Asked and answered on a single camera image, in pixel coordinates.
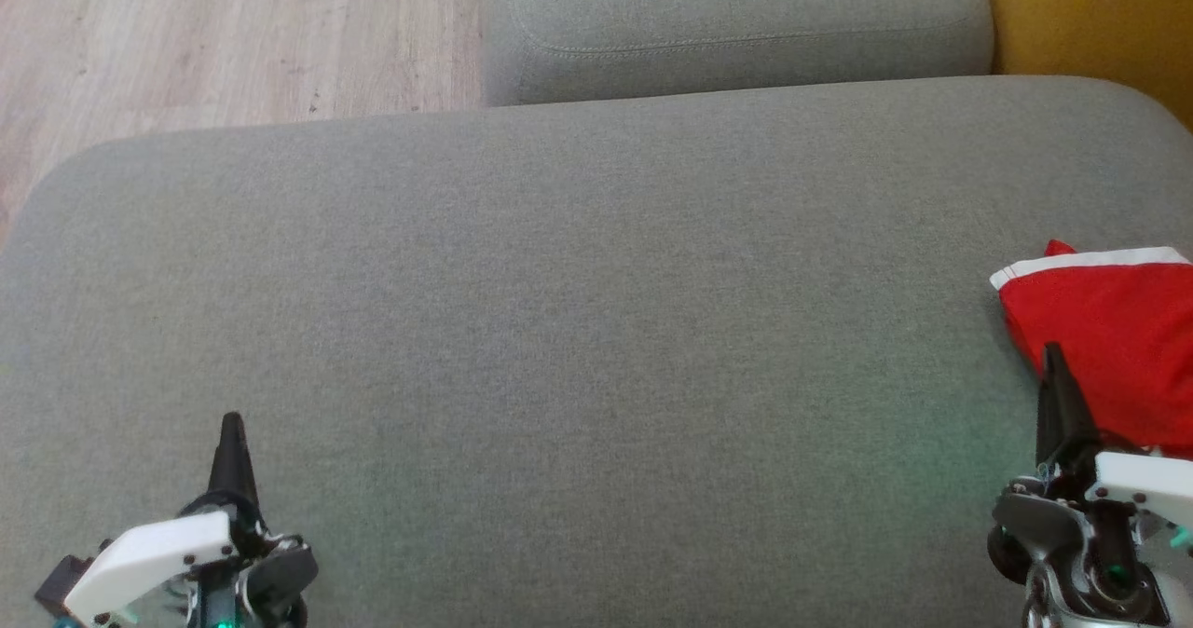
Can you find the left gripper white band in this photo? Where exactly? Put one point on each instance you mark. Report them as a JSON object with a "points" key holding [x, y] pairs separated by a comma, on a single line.
{"points": [[149, 553]]}

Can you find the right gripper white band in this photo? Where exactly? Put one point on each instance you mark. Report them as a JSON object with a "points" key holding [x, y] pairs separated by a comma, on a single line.
{"points": [[1146, 484]]}

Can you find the red shorts with white hem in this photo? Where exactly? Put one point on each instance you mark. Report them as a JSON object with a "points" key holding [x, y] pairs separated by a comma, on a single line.
{"points": [[1128, 348]]}

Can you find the large grey sofa ottoman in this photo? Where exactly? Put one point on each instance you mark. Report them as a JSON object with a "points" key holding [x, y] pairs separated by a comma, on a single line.
{"points": [[559, 330]]}

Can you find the yellow sofa back cushion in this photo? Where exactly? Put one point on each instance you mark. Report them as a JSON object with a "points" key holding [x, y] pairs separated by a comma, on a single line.
{"points": [[1090, 22]]}

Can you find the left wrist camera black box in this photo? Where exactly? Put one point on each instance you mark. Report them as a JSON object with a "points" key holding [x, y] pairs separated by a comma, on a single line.
{"points": [[65, 586]]}

